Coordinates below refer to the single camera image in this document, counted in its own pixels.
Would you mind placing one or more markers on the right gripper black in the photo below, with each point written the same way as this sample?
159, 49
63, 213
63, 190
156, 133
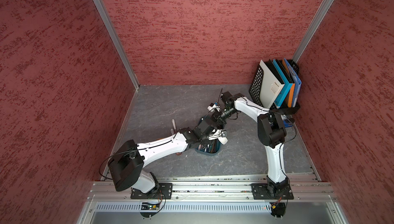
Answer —
218, 117

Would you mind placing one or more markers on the teal plastic storage box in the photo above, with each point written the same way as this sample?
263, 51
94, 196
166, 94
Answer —
209, 147

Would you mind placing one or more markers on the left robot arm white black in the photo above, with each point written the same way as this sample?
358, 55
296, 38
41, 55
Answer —
126, 165

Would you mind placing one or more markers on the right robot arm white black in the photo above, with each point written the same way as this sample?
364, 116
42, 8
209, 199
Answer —
271, 133

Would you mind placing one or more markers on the black mesh file rack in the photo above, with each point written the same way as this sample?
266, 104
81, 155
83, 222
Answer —
254, 89

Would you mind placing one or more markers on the white folder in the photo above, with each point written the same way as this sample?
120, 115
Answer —
270, 86

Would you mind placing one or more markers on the orange folder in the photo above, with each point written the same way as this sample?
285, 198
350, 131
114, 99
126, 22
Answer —
289, 98

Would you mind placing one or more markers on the teal folder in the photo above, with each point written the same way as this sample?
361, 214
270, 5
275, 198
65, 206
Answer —
286, 82

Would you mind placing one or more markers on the blue folder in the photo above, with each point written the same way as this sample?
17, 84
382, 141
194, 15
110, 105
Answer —
296, 80

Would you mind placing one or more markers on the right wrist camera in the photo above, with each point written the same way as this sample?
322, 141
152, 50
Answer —
214, 107

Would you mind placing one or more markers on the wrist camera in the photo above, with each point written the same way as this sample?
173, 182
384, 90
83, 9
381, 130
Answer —
214, 107
220, 135

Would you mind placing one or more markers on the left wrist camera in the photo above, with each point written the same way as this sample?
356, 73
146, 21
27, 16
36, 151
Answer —
220, 135

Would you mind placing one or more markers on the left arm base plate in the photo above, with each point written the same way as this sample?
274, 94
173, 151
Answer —
161, 191

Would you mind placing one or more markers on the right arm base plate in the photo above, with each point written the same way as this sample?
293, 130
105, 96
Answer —
271, 192

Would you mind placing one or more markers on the perforated cable tray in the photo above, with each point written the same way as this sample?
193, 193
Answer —
187, 207

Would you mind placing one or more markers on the right corner aluminium post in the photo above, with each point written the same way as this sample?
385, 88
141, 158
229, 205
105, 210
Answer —
312, 28

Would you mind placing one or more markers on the corner aluminium post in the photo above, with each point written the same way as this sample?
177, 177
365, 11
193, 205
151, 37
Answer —
100, 6
312, 28

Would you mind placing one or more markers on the aluminium front rail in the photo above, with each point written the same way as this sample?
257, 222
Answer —
243, 190

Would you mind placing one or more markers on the left corner aluminium post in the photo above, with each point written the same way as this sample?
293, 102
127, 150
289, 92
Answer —
100, 6

